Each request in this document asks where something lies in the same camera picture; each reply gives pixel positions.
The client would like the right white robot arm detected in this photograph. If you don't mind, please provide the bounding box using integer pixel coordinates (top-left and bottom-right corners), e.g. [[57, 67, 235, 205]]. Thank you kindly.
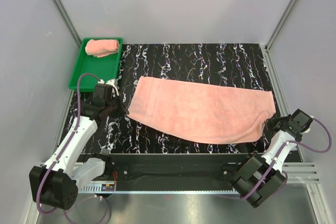
[[227, 109, 313, 208]]

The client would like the white slotted cable duct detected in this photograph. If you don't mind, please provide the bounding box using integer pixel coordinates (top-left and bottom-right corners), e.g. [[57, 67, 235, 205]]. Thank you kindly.
[[79, 183, 116, 194]]

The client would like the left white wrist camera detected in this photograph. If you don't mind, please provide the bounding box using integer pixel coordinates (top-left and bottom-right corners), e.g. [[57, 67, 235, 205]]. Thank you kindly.
[[98, 79, 119, 96]]

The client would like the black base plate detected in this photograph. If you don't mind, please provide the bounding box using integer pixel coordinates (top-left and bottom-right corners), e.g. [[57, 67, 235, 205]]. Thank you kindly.
[[83, 153, 268, 192]]

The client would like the green plastic tray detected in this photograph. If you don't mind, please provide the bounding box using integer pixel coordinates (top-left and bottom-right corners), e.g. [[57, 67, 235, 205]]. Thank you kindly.
[[68, 37, 123, 91]]

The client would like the pink striped towel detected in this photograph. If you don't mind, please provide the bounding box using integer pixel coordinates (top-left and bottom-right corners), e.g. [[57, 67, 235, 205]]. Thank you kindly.
[[85, 39, 120, 58]]

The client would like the aluminium frame rail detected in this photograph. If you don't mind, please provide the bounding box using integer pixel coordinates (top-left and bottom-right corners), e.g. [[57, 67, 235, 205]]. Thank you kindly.
[[282, 163, 320, 184]]

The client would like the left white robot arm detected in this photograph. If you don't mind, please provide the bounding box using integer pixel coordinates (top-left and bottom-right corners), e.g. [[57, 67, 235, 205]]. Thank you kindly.
[[29, 79, 128, 212]]

